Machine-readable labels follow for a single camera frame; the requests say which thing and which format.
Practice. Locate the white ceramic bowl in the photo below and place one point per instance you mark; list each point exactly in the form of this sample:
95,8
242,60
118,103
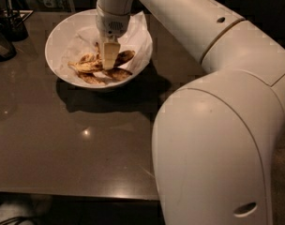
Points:
62,34

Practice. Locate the small back brown banana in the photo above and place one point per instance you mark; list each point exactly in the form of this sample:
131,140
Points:
87,58

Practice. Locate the large brown spotted banana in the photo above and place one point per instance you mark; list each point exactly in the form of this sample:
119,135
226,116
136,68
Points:
96,64

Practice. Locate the white cloth under table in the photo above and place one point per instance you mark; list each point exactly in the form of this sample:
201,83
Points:
24,209

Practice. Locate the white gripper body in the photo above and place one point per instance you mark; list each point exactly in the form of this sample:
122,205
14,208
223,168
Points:
112,24

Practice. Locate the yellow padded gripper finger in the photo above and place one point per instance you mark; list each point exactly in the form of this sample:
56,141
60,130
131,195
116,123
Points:
110,51

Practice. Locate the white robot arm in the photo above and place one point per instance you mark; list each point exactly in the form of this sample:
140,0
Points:
214,138

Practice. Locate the right lower brown banana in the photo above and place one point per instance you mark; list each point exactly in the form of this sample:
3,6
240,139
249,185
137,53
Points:
117,73

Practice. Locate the white paper liner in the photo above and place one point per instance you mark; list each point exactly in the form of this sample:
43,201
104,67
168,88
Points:
86,40

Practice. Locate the dark appliance at left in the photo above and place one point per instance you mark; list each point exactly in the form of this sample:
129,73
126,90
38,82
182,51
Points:
7,50

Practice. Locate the left lower brown banana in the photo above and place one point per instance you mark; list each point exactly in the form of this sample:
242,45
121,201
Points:
91,78

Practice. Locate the black wire utensil holder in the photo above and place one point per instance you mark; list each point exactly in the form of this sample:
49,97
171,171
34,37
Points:
13,25

